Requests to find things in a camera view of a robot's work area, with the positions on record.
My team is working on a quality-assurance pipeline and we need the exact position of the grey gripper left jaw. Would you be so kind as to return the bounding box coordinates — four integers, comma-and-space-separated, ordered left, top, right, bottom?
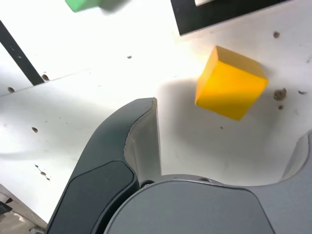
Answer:
45, 97, 162, 234

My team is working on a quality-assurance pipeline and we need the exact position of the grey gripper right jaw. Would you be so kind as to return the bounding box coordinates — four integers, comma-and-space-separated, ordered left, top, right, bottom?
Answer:
104, 129, 312, 234

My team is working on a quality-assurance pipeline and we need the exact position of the yellow cube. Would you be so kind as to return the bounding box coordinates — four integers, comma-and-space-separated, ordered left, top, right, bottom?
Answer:
195, 45, 269, 121

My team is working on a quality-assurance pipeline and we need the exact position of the green cube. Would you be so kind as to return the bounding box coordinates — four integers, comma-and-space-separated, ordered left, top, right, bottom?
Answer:
64, 0, 127, 13

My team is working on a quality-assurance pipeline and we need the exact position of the black tape square outline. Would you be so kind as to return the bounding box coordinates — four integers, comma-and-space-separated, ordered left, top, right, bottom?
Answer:
170, 0, 291, 37

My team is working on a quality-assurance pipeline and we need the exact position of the black tape strip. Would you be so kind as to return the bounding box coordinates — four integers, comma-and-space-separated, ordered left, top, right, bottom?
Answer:
0, 20, 46, 86

